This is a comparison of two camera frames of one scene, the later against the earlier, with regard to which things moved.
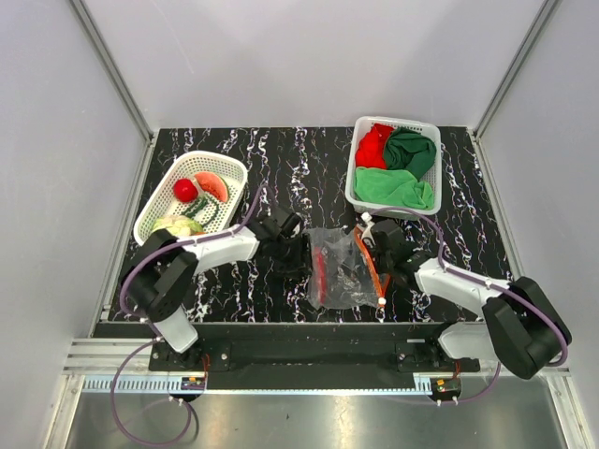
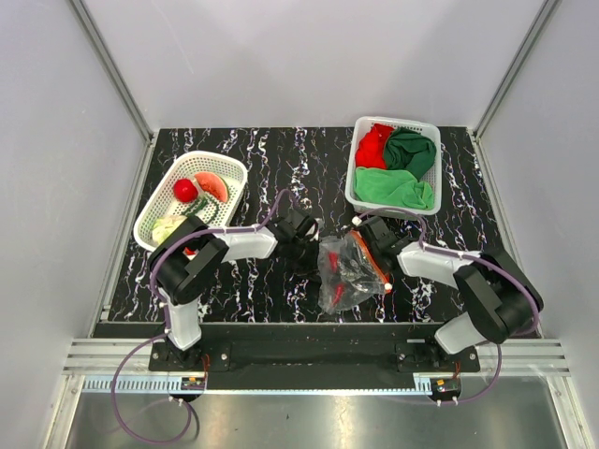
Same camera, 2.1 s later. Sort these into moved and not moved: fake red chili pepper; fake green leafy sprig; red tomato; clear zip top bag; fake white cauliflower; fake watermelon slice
Moved: clear zip top bag; fake red chili pepper
Not moved: fake watermelon slice; red tomato; fake green leafy sprig; fake white cauliflower
